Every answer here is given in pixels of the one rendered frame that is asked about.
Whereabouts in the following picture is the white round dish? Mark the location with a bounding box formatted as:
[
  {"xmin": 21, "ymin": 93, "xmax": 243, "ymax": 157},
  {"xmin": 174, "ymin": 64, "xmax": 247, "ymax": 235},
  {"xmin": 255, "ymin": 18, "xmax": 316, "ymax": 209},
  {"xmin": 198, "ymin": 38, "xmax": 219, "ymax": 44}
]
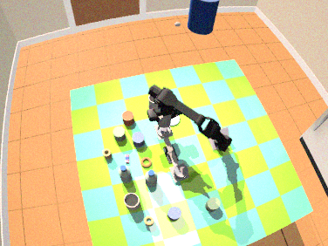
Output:
[{"xmin": 170, "ymin": 116, "xmax": 180, "ymax": 126}]

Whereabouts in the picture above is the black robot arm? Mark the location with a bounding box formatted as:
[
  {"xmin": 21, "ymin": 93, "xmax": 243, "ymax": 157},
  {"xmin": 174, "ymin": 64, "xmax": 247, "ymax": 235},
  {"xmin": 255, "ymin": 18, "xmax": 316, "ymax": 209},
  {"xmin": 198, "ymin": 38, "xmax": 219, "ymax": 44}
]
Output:
[{"xmin": 148, "ymin": 84, "xmax": 232, "ymax": 152}]

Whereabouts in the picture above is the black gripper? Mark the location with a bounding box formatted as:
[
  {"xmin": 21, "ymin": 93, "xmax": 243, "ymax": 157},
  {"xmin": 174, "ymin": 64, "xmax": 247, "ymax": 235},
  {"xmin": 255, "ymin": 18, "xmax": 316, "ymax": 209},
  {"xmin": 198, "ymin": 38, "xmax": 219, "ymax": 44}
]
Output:
[{"xmin": 147, "ymin": 106, "xmax": 182, "ymax": 122}]

